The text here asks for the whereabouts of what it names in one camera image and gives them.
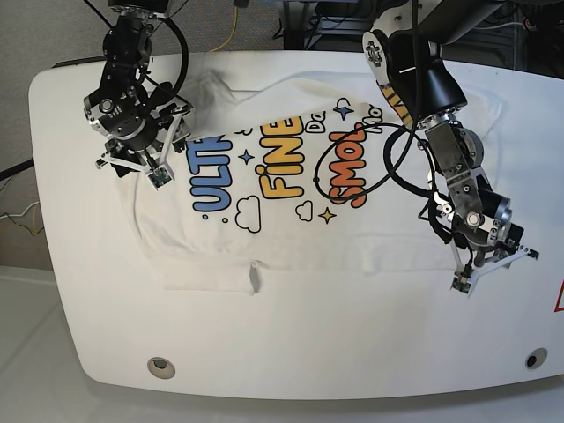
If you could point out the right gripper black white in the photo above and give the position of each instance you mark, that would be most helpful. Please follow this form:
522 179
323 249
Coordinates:
139 138

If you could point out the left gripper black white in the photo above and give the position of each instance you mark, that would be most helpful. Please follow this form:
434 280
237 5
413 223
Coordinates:
479 261

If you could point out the white printed T-shirt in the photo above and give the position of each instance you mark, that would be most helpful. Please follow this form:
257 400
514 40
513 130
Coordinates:
314 192

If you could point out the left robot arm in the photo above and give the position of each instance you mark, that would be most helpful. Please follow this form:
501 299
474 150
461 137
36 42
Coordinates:
403 48

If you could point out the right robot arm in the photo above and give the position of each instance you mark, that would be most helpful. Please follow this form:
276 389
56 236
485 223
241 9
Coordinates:
127 48

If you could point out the red triangle sticker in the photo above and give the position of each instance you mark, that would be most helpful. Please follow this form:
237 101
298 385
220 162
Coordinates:
559 304

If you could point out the right table grommet hole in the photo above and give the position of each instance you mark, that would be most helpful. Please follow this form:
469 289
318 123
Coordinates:
536 358

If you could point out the table grommet hole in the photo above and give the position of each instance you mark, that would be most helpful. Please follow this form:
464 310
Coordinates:
536 358
161 368

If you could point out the black table leg stand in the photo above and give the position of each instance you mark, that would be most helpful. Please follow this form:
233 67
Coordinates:
299 24

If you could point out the left table grommet hole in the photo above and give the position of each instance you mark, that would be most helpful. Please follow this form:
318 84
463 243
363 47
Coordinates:
161 368

